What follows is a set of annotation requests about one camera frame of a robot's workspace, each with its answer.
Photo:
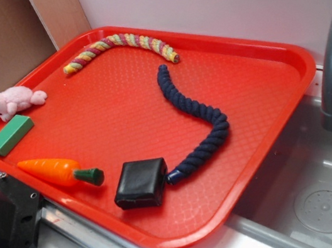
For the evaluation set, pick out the red plastic tray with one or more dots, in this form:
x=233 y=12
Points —
x=113 y=112

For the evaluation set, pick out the grey toy sink basin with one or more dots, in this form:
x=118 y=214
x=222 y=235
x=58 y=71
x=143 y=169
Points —
x=288 y=202

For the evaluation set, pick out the orange toy carrot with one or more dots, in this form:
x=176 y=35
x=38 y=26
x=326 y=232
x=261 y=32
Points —
x=62 y=172

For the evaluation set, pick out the green rectangular block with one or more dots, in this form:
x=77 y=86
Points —
x=13 y=132

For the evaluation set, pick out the black square pouch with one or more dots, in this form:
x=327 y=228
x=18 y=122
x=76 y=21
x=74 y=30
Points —
x=141 y=184

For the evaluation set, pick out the pink plush toy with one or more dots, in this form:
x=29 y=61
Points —
x=16 y=99

